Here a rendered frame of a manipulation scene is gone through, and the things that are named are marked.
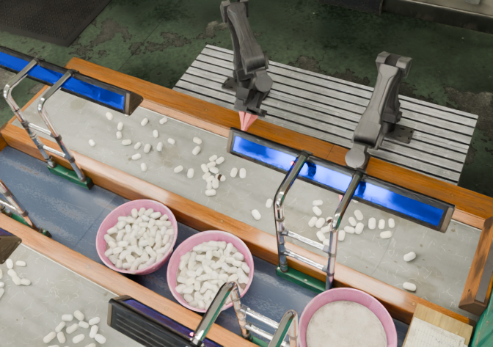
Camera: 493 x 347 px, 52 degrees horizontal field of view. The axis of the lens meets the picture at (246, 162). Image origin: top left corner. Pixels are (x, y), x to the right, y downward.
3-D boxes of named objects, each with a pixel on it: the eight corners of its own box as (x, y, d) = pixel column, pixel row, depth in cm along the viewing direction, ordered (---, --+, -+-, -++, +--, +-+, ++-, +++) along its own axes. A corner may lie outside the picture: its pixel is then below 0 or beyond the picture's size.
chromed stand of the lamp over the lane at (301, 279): (300, 227, 170) (298, 144, 135) (357, 251, 163) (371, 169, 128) (275, 274, 161) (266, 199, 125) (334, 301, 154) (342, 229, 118)
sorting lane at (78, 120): (59, 80, 220) (57, 76, 218) (497, 240, 156) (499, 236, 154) (11, 128, 205) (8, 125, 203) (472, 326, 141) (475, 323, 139)
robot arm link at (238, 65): (254, 80, 202) (243, 5, 179) (238, 83, 202) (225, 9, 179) (250, 71, 207) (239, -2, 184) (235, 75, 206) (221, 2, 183)
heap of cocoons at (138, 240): (136, 206, 181) (130, 196, 176) (191, 231, 172) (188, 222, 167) (95, 260, 169) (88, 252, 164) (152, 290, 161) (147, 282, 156)
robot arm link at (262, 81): (279, 87, 163) (271, 50, 161) (254, 95, 163) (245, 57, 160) (273, 86, 175) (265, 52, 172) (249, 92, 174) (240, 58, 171)
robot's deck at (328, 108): (207, 50, 236) (207, 43, 233) (476, 122, 196) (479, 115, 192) (92, 199, 191) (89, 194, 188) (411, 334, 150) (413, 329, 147)
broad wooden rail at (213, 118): (88, 85, 237) (73, 55, 222) (493, 231, 173) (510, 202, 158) (71, 103, 231) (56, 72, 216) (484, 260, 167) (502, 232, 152)
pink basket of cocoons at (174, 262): (182, 241, 171) (176, 227, 164) (260, 246, 167) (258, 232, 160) (165, 318, 156) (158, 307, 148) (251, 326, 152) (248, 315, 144)
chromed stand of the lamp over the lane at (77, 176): (81, 137, 204) (34, 52, 169) (120, 153, 197) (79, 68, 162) (50, 172, 195) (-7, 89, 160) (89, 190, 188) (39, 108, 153)
